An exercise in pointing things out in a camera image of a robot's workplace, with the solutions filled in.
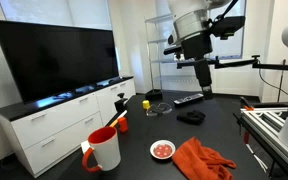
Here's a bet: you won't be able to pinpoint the black table clamp with knob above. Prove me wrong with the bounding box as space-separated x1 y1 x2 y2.
113 92 129 114

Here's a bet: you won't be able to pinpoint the small yellow cup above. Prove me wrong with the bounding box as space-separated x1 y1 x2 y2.
141 99 151 110

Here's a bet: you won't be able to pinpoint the small white plate red inside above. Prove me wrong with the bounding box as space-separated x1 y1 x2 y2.
149 139 177 160

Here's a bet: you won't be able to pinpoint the black camera on boom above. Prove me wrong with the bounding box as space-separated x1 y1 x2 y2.
163 33 183 56

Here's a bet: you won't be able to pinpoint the orange cloth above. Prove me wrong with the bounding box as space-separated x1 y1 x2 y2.
171 136 238 180

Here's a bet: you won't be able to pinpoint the large black flat television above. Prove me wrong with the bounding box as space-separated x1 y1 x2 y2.
0 19 120 104

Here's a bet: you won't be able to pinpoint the clear safety glasses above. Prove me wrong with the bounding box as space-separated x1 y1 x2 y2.
146 102 173 118

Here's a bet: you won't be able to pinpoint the aluminium profile frame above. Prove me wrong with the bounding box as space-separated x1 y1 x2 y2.
233 106 288 179

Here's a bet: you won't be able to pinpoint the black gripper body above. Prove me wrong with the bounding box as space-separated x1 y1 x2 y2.
180 31 214 61

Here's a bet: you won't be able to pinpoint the black remote control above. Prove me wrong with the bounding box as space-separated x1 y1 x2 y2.
173 92 205 107

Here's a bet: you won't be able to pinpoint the orange and black bar clamp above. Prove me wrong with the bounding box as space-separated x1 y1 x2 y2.
239 96 256 112

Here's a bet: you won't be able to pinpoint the thin black stand pole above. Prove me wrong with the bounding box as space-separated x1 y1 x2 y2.
277 59 287 103

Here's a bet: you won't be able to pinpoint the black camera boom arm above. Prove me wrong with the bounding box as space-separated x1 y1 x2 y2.
176 54 288 72

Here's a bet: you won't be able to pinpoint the metal wire shelf rack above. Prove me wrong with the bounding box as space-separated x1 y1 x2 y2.
144 13 212 95

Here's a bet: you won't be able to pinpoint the orange block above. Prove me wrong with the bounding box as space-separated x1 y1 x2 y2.
116 116 129 134

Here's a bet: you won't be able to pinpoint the white cabinet with black top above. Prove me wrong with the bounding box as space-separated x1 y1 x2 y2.
0 75 137 178

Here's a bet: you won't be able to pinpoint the black box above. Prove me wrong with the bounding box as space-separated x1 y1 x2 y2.
144 88 164 102

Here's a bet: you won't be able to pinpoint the white mug with orange handle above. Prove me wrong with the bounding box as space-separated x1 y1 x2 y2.
81 125 122 173

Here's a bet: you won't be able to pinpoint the white strip under frame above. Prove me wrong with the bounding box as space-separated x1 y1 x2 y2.
245 143 269 173

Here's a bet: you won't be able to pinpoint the thin black hanging cable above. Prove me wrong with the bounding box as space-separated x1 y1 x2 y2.
257 66 288 98

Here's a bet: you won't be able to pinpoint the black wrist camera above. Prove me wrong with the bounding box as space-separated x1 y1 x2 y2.
210 15 247 40

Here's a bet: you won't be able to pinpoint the white window blind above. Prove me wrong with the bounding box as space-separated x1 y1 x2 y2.
0 0 113 31

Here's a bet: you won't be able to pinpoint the black crumpled cloth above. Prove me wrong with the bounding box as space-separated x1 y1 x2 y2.
176 109 207 126

